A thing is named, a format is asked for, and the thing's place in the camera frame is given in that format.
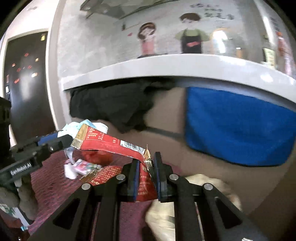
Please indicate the glass pot lid wooden rim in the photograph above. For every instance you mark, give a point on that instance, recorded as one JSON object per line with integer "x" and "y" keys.
{"x": 220, "y": 41}

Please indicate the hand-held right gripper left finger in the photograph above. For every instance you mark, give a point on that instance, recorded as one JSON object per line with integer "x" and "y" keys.
{"x": 136, "y": 183}

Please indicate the red label plastic bottle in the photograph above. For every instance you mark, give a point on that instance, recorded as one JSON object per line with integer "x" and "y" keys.
{"x": 284, "y": 53}

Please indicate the black cloth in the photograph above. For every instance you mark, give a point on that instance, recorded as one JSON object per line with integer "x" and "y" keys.
{"x": 111, "y": 104}

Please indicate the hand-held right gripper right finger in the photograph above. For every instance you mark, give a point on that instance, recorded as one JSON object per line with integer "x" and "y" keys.
{"x": 156, "y": 178}

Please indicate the red plaid cloth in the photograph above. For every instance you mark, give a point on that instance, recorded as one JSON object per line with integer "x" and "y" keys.
{"x": 57, "y": 187}

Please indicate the cartoon wall poster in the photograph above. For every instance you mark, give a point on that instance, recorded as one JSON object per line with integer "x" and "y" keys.
{"x": 166, "y": 30}

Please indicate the dark sauce bottle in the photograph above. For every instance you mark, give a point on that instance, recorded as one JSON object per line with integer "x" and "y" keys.
{"x": 269, "y": 55}

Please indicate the glass range hood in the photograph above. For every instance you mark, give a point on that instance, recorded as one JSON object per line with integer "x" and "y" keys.
{"x": 115, "y": 5}

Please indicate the white bin with yellow bag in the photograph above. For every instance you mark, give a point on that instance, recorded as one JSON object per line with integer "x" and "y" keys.
{"x": 208, "y": 184}

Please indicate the black pan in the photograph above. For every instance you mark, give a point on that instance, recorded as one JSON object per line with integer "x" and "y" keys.
{"x": 152, "y": 55}

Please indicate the blue towel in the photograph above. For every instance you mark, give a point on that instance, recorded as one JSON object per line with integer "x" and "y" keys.
{"x": 231, "y": 125}

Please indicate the grey kitchen countertop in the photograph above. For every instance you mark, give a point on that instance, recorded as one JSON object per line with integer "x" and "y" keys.
{"x": 161, "y": 67}

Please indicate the pink white small wrapper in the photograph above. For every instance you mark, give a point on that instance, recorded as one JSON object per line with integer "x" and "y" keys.
{"x": 74, "y": 171}

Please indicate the red gold snack wrapper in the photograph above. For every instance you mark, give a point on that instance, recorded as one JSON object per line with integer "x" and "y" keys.
{"x": 104, "y": 174}
{"x": 104, "y": 140}

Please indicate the person's left hand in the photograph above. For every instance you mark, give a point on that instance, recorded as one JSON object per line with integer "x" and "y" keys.
{"x": 29, "y": 199}

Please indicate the group of fridge magnets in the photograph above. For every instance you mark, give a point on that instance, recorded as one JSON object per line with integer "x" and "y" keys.
{"x": 17, "y": 69}

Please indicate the black fridge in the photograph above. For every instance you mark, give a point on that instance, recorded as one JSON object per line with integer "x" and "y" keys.
{"x": 27, "y": 102}

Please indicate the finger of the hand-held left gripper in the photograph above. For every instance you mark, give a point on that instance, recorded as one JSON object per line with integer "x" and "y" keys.
{"x": 60, "y": 142}
{"x": 49, "y": 138}

